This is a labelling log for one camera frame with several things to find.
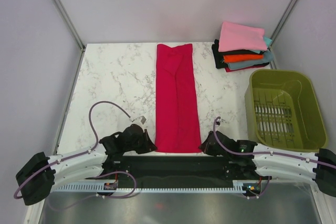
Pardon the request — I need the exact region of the folded orange t shirt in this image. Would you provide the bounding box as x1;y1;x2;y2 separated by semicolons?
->
223;54;263;63

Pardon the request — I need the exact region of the folded teal t shirt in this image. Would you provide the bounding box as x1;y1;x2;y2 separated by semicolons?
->
263;36;272;50

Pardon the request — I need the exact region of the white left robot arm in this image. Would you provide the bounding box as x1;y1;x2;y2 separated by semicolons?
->
14;124;157;206

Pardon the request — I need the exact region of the olive green plastic basket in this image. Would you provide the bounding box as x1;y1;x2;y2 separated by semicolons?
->
245;69;328;152

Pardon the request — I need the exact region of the white slotted cable duct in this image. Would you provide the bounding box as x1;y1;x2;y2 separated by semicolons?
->
54;180;262;196

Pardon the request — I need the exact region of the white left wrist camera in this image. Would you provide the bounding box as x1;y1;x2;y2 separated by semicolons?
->
129;115;146;126

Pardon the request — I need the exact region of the folded dark red t shirt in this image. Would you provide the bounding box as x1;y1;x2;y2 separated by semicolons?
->
224;62;269;72

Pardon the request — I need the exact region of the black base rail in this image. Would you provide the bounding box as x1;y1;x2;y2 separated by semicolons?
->
102;155;260;188

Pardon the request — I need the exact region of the magenta t shirt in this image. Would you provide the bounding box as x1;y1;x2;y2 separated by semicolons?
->
155;44;201;154

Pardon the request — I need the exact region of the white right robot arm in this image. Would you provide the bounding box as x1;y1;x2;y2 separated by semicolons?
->
199;131;335;197

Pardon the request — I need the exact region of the folded pink t shirt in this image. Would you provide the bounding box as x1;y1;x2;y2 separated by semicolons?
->
218;21;267;52

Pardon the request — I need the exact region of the folded grey blue t shirt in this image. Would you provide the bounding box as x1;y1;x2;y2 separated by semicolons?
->
228;51;274;70

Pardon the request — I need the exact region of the folded black t shirt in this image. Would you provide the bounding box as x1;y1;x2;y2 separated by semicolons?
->
212;39;264;69

